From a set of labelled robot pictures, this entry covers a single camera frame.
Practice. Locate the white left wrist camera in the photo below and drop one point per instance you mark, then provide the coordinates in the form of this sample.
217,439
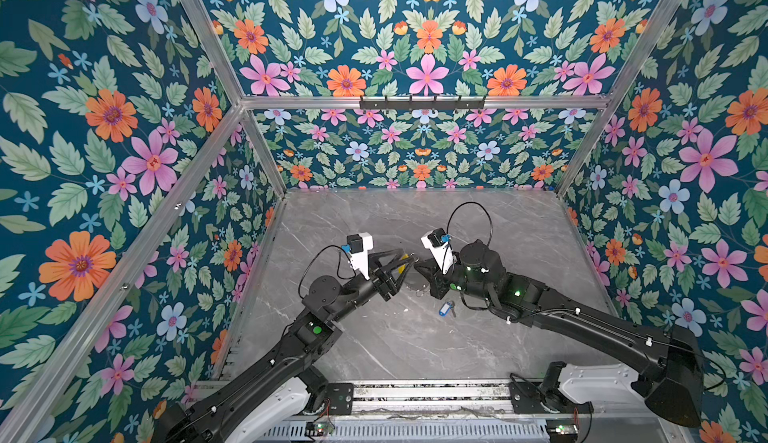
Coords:
357,248

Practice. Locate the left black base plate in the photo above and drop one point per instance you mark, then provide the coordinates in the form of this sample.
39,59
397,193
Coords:
333,398

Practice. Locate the large keyring with yellow sleeve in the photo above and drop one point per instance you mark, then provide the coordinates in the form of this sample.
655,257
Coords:
408,259

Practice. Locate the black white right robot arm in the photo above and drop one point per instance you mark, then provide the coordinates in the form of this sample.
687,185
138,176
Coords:
668,364

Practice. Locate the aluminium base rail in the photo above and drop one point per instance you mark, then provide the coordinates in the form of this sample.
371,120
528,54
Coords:
435,399

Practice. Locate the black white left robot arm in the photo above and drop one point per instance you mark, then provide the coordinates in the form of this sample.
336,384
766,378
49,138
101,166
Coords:
284,382

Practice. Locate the blue-capped key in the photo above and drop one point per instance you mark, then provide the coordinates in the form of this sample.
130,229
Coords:
447,309

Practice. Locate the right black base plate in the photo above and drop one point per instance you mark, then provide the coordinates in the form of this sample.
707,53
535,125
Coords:
528,398

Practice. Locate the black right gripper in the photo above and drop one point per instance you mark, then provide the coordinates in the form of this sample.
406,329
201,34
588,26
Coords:
431,267

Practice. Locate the black hook rail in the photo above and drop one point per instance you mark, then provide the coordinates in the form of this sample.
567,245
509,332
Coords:
408,103

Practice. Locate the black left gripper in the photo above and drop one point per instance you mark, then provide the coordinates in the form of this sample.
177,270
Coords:
385,285

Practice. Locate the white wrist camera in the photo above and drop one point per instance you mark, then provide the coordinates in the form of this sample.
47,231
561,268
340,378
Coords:
357,248
438,242

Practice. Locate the white vented cable duct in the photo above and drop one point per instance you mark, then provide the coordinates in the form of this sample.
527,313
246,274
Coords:
408,431

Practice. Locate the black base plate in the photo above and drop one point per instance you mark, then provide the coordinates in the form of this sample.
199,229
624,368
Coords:
333,398
528,398

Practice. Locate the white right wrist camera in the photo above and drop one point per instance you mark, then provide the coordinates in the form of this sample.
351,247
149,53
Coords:
438,242

